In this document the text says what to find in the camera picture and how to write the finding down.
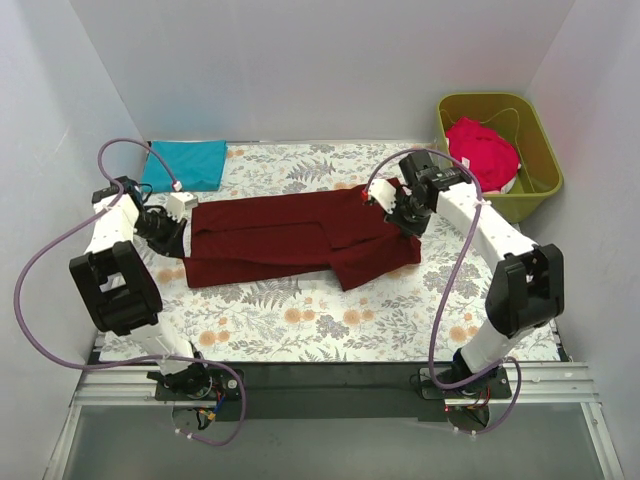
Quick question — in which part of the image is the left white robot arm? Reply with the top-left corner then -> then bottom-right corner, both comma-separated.
69,176 -> 214,400

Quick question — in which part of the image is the olive green plastic bin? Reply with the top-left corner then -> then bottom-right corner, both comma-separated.
436,92 -> 563,223

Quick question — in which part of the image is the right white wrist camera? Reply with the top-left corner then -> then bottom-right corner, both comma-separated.
361,179 -> 397,214

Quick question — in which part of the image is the dark red t-shirt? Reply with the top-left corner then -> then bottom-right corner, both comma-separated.
184,185 -> 421,290

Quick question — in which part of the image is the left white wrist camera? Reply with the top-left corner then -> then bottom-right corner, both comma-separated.
165,192 -> 198,221

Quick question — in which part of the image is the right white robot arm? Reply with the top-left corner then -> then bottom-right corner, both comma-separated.
363,148 -> 564,398

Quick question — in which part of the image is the floral patterned table mat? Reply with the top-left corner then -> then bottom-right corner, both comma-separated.
98,142 -> 561,364

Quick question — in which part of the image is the folded teal t-shirt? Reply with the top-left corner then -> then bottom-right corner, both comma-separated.
141,140 -> 227,193

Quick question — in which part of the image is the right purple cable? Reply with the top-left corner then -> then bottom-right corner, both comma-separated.
362,148 -> 522,436

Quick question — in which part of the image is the purple cable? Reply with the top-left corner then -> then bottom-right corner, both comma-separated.
13,138 -> 248,446
362,148 -> 522,436

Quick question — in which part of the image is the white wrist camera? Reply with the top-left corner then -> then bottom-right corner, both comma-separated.
361,179 -> 397,214
165,192 -> 198,221

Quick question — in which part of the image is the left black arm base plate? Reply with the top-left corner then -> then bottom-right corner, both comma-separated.
153,368 -> 241,402

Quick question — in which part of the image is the bright pink t-shirt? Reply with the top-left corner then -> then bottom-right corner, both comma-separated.
445,117 -> 521,194

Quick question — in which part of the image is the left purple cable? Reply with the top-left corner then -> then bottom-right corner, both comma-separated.
13,138 -> 248,446

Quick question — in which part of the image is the aluminium frame rail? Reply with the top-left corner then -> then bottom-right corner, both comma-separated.
72,362 -> 600,406

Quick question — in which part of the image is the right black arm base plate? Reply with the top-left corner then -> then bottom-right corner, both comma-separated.
409,367 -> 512,402

